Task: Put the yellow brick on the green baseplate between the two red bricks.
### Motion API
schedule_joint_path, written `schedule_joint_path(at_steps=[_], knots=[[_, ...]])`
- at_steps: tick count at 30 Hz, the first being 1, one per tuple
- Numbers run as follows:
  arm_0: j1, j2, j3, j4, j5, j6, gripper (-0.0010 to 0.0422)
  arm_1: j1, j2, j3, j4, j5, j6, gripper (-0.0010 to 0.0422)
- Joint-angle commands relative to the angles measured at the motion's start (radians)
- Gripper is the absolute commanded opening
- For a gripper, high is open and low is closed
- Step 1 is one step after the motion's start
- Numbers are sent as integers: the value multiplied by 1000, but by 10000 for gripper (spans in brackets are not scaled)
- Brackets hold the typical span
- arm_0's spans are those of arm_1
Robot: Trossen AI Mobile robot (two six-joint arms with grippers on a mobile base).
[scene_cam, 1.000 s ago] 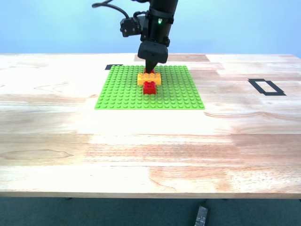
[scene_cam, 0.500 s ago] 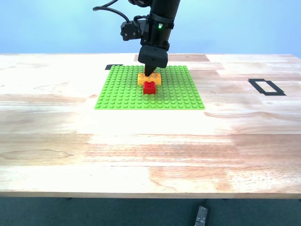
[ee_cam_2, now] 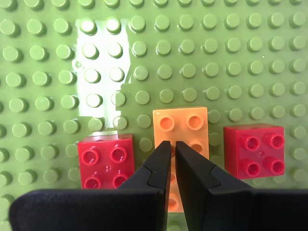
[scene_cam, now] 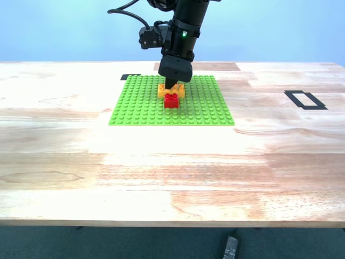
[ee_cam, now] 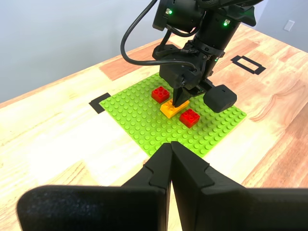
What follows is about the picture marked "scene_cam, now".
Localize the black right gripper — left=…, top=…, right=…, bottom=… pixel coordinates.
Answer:
left=158, top=54, right=194, bottom=90

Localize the yellow eight-stud brick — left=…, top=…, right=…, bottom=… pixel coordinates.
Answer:
left=157, top=83, right=186, bottom=99

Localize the red four-stud brick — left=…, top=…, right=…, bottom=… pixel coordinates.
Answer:
left=163, top=92, right=181, bottom=110

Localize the green studded baseplate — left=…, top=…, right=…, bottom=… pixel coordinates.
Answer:
left=108, top=74, right=236, bottom=127

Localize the black tape rectangle outline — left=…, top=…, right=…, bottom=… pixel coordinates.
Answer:
left=284, top=90, right=329, bottom=111

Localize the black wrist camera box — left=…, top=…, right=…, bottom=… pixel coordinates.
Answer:
left=139, top=23, right=165, bottom=50

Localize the black camera cable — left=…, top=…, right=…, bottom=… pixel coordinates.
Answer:
left=107, top=0, right=151, bottom=29

